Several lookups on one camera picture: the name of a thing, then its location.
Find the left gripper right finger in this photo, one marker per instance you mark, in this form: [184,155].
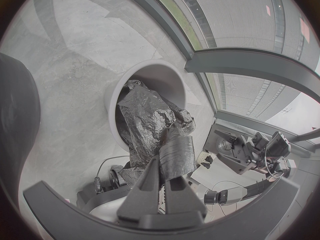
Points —
[185,204]

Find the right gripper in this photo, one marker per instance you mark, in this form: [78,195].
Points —
[241,150]

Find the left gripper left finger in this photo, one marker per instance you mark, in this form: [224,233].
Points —
[140,206]

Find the black plastic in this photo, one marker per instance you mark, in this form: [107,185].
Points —
[207,163]

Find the black plastic bag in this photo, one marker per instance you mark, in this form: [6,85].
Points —
[145,116]

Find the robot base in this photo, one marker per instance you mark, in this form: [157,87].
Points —
[105,206]

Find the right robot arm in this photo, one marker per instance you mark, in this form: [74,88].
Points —
[277,145]

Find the white trash bin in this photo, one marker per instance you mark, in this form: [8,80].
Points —
[160,76]

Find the window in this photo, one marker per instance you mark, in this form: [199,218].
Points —
[250,21]

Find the dark grey round chair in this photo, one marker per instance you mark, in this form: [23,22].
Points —
[15,109]

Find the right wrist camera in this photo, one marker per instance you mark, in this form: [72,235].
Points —
[260,140]

